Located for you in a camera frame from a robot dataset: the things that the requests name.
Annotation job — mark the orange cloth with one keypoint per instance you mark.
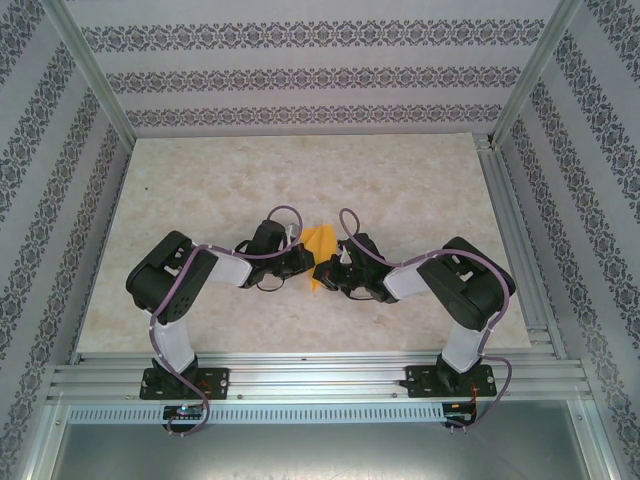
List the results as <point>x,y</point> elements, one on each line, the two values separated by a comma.
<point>320,242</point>

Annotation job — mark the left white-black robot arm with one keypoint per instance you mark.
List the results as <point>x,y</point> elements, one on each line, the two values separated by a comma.
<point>172,345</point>

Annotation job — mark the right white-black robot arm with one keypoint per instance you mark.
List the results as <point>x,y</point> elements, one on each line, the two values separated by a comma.
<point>465,350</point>

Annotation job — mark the grey metal sheet panel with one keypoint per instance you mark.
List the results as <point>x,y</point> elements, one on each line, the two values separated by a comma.
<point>320,455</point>

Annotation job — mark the small circuit board green light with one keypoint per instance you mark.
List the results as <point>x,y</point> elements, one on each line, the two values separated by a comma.
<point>185,411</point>

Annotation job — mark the long aluminium base rail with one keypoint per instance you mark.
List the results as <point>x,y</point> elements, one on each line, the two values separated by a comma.
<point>320,380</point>

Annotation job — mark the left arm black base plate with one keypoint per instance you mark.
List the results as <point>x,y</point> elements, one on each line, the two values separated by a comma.
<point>220,382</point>

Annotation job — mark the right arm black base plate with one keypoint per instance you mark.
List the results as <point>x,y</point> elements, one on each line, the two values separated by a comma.
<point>487,375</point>

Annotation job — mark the aluminium side rail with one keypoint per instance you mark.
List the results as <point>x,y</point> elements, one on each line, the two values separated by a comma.
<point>522,260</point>

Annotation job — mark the aluminium frame post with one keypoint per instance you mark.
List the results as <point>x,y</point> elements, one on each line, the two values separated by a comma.
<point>537,70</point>
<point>45,440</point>
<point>95,70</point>
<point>602,440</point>

